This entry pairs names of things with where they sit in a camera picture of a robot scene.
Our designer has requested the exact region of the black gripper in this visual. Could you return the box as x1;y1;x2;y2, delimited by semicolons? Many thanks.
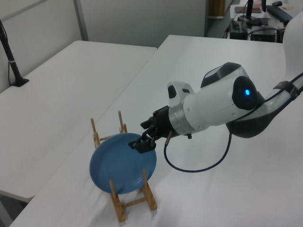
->
128;106;180;155

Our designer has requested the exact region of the blue round plate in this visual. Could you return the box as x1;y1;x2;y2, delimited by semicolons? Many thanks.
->
89;132;157;195

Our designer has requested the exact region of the wooden plate rack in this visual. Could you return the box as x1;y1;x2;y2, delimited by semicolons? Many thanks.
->
90;110;158;223

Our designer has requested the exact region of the brown wooden panel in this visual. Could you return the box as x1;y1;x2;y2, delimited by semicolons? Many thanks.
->
208;0;225;17

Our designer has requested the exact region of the black computer box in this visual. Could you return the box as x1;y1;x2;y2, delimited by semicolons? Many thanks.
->
250;28;277;43

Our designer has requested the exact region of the brown flat board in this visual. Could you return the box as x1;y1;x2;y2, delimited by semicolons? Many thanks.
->
235;6;261;14

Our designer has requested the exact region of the black monitor stand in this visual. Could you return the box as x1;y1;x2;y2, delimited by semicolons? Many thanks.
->
237;0;262;27

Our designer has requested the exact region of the black desk device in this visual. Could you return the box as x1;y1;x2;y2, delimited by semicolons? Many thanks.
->
276;28;285;44

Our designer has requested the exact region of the black computer keyboard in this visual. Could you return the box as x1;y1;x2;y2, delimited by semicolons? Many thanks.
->
266;5;294;22

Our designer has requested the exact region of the grey metal partition corner post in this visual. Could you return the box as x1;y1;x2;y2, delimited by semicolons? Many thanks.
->
73;0;89;41

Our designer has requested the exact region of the grey partition end post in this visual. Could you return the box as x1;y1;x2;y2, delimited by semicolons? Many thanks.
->
204;0;209;37

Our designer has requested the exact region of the small black box with cables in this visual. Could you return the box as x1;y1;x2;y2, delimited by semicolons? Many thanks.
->
230;20;249;40

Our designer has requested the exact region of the black camera pole with clamp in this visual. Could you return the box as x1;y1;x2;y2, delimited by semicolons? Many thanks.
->
0;19;30;87

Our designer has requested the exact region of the black cable strap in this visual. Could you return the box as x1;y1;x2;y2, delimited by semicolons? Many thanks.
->
273;81;299;101

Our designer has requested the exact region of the thin black pole cable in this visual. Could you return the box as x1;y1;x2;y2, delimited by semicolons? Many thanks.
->
1;23;12;86

